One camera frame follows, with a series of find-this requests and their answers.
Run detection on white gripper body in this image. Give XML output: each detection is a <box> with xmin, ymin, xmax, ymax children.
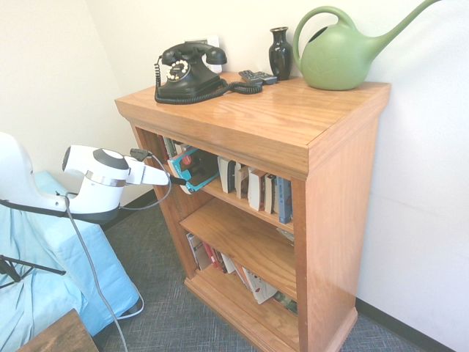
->
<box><xmin>125</xmin><ymin>155</ymin><xmax>171</xmax><ymax>186</ymax></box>

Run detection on teal paperback book orange spine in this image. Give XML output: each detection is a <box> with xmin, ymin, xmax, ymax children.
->
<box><xmin>166</xmin><ymin>146</ymin><xmax>221</xmax><ymax>196</ymax></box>

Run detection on dark red spined book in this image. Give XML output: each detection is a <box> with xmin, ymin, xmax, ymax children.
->
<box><xmin>156</xmin><ymin>133</ymin><xmax>170</xmax><ymax>166</ymax></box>

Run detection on striped spine book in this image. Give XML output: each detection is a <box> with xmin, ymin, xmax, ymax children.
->
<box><xmin>163</xmin><ymin>136</ymin><xmax>182</xmax><ymax>159</ymax></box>

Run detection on black white spine book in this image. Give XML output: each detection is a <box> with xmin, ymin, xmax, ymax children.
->
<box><xmin>217</xmin><ymin>156</ymin><xmax>237</xmax><ymax>194</ymax></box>

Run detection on tan cover paperback book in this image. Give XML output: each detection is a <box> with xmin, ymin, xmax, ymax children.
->
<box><xmin>234</xmin><ymin>162</ymin><xmax>251</xmax><ymax>199</ymax></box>

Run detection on grey white large book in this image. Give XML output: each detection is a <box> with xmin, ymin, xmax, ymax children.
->
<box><xmin>185</xmin><ymin>231</ymin><xmax>214</xmax><ymax>272</ymax></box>

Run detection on brown cover thick paperback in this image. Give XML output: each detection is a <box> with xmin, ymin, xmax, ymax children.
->
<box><xmin>246</xmin><ymin>167</ymin><xmax>267</xmax><ymax>212</ymax></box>

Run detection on red spine book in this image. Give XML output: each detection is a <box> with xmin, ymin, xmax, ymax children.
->
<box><xmin>201</xmin><ymin>241</ymin><xmax>221</xmax><ymax>271</ymax></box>

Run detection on dark maroon spine book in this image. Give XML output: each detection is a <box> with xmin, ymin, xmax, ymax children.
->
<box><xmin>212</xmin><ymin>248</ymin><xmax>229</xmax><ymax>274</ymax></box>

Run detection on black cover paperback book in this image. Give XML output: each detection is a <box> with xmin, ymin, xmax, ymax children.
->
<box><xmin>263</xmin><ymin>173</ymin><xmax>278</xmax><ymax>216</ymax></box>

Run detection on plain white book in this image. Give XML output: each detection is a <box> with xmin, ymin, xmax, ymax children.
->
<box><xmin>220</xmin><ymin>252</ymin><xmax>237</xmax><ymax>275</ymax></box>

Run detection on black rotary telephone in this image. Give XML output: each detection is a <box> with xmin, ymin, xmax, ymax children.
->
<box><xmin>153</xmin><ymin>54</ymin><xmax>264</xmax><ymax>106</ymax></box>

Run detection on black rotary telephone base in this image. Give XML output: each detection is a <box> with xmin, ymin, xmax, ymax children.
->
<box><xmin>157</xmin><ymin>54</ymin><xmax>229</xmax><ymax>98</ymax></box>

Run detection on light blue cloth cover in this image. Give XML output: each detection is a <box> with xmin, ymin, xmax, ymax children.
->
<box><xmin>0</xmin><ymin>169</ymin><xmax>144</xmax><ymax>352</ymax></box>

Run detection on blue spine hardcover book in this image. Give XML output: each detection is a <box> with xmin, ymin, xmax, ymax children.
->
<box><xmin>274</xmin><ymin>176</ymin><xmax>294</xmax><ymax>225</ymax></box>

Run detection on folded paper pamphlet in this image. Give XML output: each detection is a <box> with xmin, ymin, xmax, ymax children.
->
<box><xmin>276</xmin><ymin>227</ymin><xmax>295</xmax><ymax>246</ymax></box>

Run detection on dark grey remote control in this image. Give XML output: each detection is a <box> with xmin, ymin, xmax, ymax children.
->
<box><xmin>238</xmin><ymin>69</ymin><xmax>265</xmax><ymax>86</ymax></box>

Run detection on black telephone handset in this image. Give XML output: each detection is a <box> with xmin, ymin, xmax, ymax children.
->
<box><xmin>160</xmin><ymin>41</ymin><xmax>228</xmax><ymax>67</ymax></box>

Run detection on white tubular furniture leg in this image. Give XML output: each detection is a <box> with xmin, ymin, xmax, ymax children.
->
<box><xmin>116</xmin><ymin>291</ymin><xmax>145</xmax><ymax>320</ymax></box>

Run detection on white book red dots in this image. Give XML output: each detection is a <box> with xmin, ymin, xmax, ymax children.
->
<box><xmin>241</xmin><ymin>266</ymin><xmax>278</xmax><ymax>306</ymax></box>

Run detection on black remote control blue buttons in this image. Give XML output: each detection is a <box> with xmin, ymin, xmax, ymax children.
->
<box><xmin>255</xmin><ymin>70</ymin><xmax>278</xmax><ymax>86</ymax></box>

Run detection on black tripod stand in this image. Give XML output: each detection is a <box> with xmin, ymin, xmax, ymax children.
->
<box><xmin>0</xmin><ymin>254</ymin><xmax>67</xmax><ymax>285</ymax></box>

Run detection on oak wooden bookshelf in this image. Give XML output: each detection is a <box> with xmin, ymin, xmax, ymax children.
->
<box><xmin>114</xmin><ymin>71</ymin><xmax>392</xmax><ymax>352</ymax></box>

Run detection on black ceramic vase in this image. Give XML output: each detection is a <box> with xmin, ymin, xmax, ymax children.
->
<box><xmin>268</xmin><ymin>26</ymin><xmax>293</xmax><ymax>81</ymax></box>

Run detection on dark green flat book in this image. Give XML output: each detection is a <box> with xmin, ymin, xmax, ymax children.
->
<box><xmin>272</xmin><ymin>290</ymin><xmax>299</xmax><ymax>317</ymax></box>

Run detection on dark wooden side table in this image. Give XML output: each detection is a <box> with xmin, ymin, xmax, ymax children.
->
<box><xmin>14</xmin><ymin>307</ymin><xmax>100</xmax><ymax>352</ymax></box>

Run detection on green plastic watering can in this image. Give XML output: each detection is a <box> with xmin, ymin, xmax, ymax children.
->
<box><xmin>292</xmin><ymin>0</ymin><xmax>445</xmax><ymax>92</ymax></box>

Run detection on thin grey camera cable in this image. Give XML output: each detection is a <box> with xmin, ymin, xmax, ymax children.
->
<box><xmin>119</xmin><ymin>152</ymin><xmax>174</xmax><ymax>211</ymax></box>

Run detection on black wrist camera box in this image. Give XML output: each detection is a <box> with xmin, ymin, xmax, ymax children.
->
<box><xmin>129</xmin><ymin>147</ymin><xmax>154</xmax><ymax>161</ymax></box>

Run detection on thick grey robot cable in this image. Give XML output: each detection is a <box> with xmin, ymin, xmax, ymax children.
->
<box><xmin>54</xmin><ymin>190</ymin><xmax>129</xmax><ymax>352</ymax></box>

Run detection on white wall plate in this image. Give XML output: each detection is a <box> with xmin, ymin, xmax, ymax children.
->
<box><xmin>183</xmin><ymin>33</ymin><xmax>223</xmax><ymax>74</ymax></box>

